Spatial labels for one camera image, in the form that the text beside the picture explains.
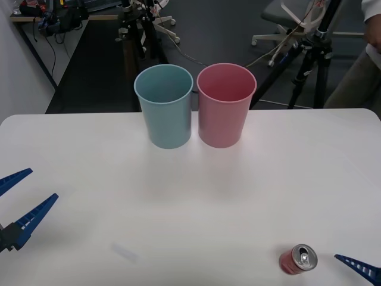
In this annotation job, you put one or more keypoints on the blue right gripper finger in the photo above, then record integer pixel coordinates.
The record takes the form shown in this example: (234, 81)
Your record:
(361, 266)

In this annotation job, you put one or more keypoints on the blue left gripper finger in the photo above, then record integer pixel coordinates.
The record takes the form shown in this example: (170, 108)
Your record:
(13, 178)
(32, 217)

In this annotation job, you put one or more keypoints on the red drink can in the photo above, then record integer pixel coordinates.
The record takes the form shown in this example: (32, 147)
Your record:
(290, 262)

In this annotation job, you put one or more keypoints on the pale desk with wooden edge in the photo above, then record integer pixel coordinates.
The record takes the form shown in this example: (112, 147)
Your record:
(35, 38)

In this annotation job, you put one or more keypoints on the pale blue plastic bin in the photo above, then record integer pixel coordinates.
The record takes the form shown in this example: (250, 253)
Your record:
(166, 125)

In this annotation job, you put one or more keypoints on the black bag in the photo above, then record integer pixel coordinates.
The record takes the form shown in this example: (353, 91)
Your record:
(71, 18)

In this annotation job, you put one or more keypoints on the person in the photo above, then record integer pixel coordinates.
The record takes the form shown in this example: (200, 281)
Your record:
(354, 80)

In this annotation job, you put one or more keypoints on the slim black tripod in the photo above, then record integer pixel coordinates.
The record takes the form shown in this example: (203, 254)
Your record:
(147, 32)

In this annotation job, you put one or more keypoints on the pink plastic bin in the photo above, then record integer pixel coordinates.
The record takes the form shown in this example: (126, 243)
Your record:
(221, 125)

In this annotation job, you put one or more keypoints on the white chair base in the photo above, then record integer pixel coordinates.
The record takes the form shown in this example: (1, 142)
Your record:
(169, 31)

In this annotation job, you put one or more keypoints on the large black tripod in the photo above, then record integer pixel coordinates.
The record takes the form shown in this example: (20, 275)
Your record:
(312, 56)

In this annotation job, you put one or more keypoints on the white office chair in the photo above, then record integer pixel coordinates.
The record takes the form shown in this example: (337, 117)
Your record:
(282, 15)

